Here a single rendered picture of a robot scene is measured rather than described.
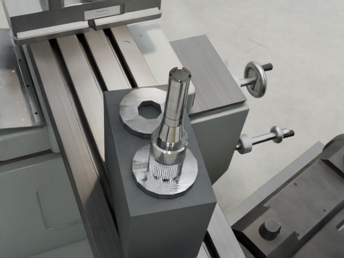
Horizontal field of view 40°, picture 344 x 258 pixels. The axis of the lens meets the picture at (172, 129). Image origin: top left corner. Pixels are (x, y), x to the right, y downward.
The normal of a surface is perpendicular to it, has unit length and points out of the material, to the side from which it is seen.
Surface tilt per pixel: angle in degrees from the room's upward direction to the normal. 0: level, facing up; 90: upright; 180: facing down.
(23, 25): 90
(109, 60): 0
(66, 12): 90
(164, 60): 0
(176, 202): 0
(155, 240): 90
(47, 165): 90
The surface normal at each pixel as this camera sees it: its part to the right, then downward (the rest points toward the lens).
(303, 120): 0.10, -0.61
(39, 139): 0.38, 0.75
